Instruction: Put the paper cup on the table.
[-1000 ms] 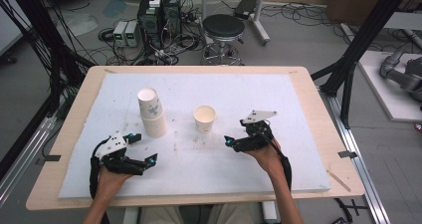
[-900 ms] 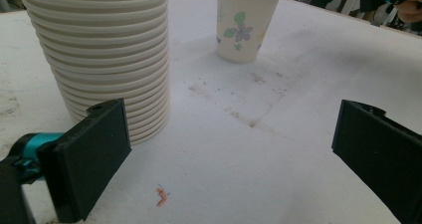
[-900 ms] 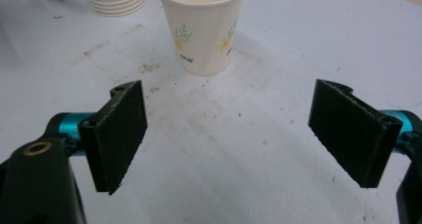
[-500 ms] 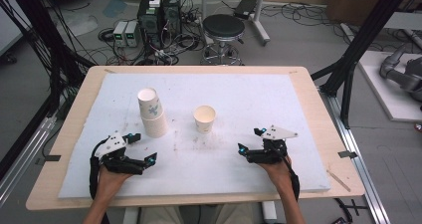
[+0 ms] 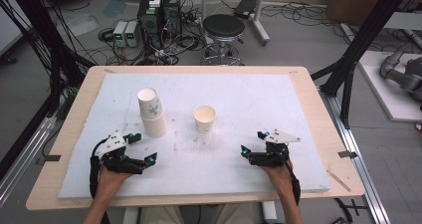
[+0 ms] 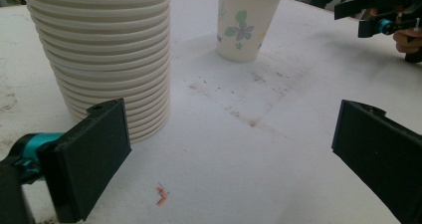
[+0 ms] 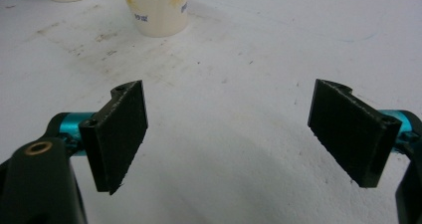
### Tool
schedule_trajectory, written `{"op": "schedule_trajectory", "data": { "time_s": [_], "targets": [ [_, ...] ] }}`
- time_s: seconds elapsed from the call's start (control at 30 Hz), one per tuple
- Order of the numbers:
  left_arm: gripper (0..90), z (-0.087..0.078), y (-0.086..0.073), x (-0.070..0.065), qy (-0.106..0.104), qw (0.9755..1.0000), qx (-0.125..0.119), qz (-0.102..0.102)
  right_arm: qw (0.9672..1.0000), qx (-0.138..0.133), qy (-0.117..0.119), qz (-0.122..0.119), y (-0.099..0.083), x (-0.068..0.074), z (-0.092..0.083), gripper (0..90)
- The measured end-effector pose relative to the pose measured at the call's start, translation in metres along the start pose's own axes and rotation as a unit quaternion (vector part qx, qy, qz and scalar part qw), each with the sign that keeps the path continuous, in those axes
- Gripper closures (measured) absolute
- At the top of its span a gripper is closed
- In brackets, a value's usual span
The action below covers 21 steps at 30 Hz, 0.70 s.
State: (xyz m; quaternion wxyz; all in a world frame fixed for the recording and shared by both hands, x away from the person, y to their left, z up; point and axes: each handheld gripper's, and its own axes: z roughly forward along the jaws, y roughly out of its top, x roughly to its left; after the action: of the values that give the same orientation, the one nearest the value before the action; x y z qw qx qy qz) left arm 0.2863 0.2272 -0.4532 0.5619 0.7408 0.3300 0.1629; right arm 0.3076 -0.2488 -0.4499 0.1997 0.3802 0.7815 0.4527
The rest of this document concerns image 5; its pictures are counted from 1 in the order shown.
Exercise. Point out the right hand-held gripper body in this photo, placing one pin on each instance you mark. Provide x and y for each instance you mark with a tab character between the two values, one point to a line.
275	147

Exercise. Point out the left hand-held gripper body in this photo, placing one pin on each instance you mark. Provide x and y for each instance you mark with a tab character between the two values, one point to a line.
114	151

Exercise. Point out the stack of white paper cups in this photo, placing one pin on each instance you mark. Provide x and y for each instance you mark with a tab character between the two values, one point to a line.
153	117

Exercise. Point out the single printed paper cup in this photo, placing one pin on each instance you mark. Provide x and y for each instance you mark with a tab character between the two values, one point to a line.
204	119

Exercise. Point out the person's right hand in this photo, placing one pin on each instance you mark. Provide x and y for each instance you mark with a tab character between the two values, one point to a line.
278	179

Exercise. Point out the person's left hand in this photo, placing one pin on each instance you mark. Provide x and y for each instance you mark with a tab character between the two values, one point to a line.
111	184

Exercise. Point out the white foam mat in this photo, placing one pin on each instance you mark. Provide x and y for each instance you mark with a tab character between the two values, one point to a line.
232	94

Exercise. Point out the black tape piece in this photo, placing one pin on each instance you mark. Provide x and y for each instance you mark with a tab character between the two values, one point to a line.
347	154
52	158

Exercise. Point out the thin wooden stick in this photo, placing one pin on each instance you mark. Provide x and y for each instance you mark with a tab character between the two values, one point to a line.
339	180

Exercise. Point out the grey power supply unit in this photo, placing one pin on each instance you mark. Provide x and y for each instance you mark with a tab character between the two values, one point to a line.
132	33
119	33

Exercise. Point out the black computer tower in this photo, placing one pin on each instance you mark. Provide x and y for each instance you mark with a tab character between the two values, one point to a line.
171	13
149	25

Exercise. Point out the black round stool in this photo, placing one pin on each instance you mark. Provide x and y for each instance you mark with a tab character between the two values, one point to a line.
223	26

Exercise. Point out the white platform board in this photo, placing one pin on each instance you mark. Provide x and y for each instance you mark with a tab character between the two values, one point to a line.
381	94

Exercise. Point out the black device on stand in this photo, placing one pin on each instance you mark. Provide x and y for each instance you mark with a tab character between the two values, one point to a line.
245	9

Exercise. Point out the small white box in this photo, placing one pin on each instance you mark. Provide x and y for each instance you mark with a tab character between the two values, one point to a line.
155	0

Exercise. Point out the large cardboard box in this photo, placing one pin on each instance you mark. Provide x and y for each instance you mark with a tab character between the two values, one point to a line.
351	1

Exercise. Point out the aluminium floor rail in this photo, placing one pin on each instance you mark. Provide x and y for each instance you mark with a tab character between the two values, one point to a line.
23	157
358	157

